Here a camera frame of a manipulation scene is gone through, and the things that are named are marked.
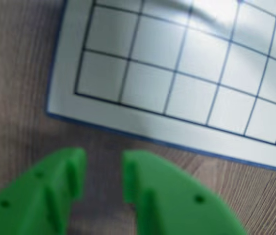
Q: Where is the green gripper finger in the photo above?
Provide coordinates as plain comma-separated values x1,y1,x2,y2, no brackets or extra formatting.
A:
123,149,248,235
0,146,87,235

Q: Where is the white grid go board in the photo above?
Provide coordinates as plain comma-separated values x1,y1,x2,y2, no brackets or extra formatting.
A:
46,0,276,174

